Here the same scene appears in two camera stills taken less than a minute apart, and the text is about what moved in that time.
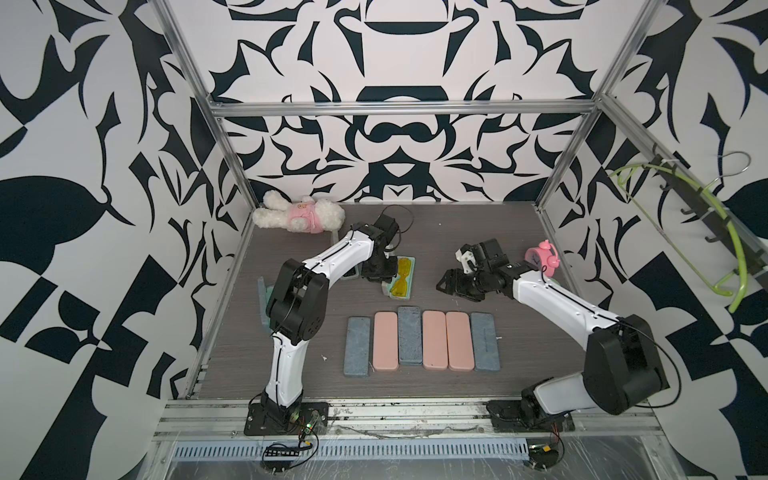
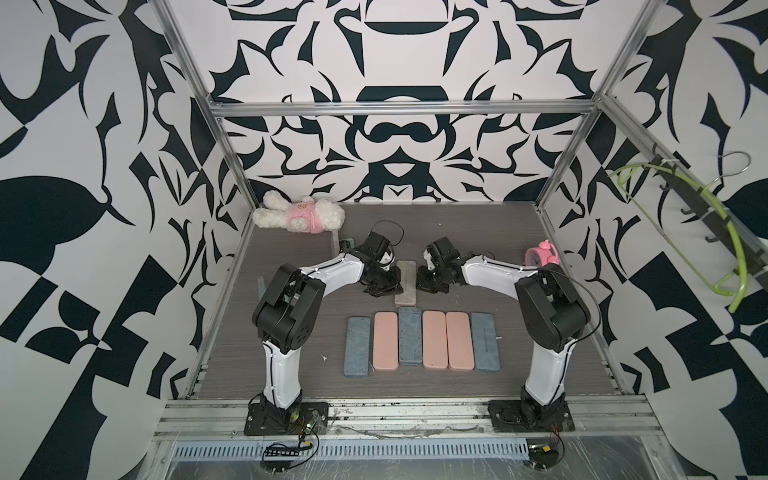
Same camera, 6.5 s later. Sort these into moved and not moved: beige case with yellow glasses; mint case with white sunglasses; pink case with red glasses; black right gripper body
Moved: beige case with yellow glasses; black right gripper body
Not moved: mint case with white sunglasses; pink case with red glasses
